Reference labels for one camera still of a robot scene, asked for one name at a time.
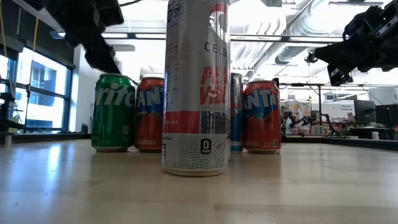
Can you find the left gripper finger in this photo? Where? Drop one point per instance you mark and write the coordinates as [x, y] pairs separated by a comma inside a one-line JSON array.
[[109, 59], [98, 63]]

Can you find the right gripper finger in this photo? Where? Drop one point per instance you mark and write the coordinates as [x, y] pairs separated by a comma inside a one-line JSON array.
[[345, 58], [348, 47]]

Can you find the green Sprite can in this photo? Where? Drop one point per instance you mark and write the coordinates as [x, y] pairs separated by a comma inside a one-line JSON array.
[[113, 124]]

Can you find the orange red Fanta can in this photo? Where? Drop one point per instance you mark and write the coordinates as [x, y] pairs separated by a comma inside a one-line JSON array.
[[262, 124], [150, 124]]

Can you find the silver blue Red Bull can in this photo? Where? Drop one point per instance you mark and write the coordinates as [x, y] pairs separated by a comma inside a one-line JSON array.
[[237, 118]]

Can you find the black ceiling track spotlight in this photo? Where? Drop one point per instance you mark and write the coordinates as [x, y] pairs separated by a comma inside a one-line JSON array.
[[310, 58]]

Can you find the long ceiling light strip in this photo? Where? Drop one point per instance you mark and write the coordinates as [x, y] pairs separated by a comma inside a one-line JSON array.
[[149, 35], [280, 39]]

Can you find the black computer monitor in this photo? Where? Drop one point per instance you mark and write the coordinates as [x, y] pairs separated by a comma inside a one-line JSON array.
[[387, 115], [364, 110]]

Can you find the large glass window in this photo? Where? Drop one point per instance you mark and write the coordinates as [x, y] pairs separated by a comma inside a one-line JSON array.
[[46, 109]]

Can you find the white cup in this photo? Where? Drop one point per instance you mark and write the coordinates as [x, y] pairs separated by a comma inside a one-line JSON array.
[[375, 135]]

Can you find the person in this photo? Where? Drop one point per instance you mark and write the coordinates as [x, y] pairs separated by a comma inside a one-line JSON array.
[[285, 121]]

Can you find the white Celsius peach can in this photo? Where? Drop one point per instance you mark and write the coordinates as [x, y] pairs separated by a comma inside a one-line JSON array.
[[192, 93]]

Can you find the black storage rack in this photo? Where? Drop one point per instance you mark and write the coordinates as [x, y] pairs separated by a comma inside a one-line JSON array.
[[6, 109]]

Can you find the black background gantry frame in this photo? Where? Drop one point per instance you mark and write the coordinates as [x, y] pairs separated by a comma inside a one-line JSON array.
[[319, 102]]

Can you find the silver ventilation duct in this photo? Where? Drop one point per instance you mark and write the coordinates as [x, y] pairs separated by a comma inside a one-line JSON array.
[[292, 53]]

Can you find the black metal rig frame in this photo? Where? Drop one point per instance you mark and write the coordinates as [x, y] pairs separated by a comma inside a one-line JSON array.
[[46, 137]]

